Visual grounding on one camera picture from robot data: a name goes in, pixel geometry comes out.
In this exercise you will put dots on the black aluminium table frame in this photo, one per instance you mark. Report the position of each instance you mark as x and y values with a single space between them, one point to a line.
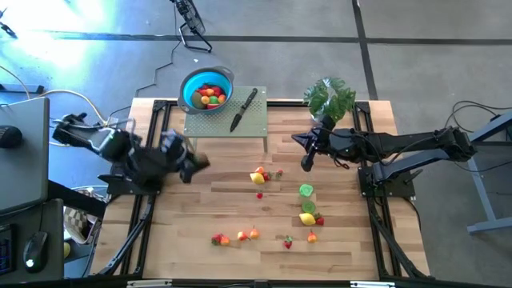
288 103

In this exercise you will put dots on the checkered bag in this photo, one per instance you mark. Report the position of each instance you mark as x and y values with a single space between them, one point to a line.
78 224

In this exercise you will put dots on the black floor fan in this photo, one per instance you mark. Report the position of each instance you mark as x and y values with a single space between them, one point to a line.
192 18

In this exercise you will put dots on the black kitchen knife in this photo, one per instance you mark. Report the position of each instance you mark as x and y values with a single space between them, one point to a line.
243 111

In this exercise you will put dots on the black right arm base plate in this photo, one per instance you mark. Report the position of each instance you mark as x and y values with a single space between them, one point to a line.
400 188

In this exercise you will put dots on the halved kiwi toy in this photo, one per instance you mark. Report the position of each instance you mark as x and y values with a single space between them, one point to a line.
197 100

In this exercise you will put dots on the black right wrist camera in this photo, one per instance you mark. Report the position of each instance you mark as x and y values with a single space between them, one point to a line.
328 122

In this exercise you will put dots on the small yellow object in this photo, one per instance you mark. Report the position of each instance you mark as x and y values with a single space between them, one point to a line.
66 250

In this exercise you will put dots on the grey metal table frame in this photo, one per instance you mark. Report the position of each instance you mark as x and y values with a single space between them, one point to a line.
480 192

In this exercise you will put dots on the green plant in white pot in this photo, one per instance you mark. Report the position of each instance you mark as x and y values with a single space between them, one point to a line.
330 96

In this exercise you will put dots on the green perforated metal riser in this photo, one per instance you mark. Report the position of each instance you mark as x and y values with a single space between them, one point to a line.
216 126

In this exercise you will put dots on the toy kiwi half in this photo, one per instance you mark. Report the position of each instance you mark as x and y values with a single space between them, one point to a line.
308 207

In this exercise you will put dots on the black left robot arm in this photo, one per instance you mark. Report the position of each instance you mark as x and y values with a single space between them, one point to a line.
120 154

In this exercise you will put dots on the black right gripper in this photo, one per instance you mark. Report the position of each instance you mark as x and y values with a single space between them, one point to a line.
338 144

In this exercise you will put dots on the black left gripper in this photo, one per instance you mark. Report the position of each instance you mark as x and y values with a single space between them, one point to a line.
176 154

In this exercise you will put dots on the black keyboard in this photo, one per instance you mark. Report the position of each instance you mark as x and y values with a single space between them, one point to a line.
6 252

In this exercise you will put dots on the grey side desk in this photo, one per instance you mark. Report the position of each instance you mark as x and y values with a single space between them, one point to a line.
24 172

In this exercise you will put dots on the dark desk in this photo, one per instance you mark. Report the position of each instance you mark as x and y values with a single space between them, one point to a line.
52 240

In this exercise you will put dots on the black lit computer mouse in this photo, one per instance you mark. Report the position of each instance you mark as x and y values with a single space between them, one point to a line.
36 248

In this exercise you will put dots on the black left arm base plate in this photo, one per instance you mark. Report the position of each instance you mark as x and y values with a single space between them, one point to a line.
120 186

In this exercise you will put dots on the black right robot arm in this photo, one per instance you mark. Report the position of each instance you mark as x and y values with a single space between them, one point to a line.
400 144

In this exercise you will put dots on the blue collapsible colander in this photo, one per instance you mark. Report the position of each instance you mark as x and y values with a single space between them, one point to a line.
188 86

